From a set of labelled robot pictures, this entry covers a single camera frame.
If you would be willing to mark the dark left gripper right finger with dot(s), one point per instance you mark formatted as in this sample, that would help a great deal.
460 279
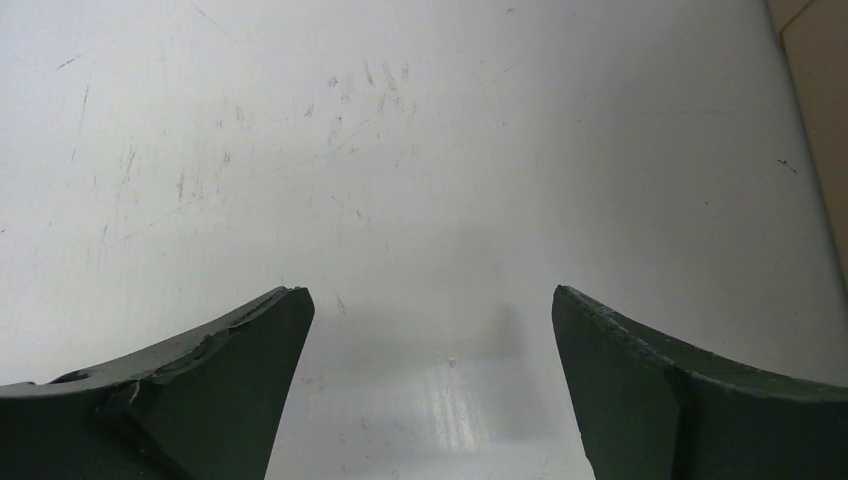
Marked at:
650 406

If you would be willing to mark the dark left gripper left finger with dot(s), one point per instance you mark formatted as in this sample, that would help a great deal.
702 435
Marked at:
204 404

